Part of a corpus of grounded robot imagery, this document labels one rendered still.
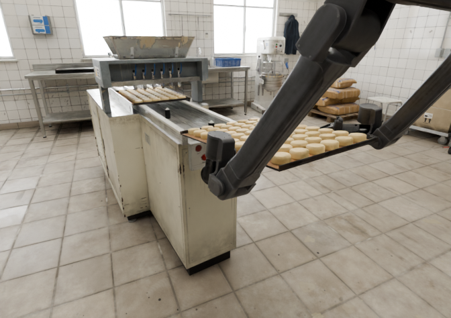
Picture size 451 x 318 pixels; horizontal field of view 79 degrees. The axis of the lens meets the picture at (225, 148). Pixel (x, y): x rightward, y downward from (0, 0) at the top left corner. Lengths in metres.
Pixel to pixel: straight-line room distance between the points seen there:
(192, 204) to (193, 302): 0.52
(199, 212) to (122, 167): 0.74
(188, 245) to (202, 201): 0.27
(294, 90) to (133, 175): 1.71
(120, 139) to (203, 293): 1.08
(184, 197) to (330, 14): 1.17
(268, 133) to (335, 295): 1.39
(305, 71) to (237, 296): 1.40
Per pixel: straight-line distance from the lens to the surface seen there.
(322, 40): 0.39
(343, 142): 0.85
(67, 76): 4.48
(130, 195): 2.11
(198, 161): 1.32
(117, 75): 1.94
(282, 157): 0.68
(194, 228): 1.54
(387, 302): 1.86
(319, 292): 1.77
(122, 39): 1.89
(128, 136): 1.94
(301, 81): 0.44
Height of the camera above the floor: 1.27
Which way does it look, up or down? 21 degrees down
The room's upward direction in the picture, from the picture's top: straight up
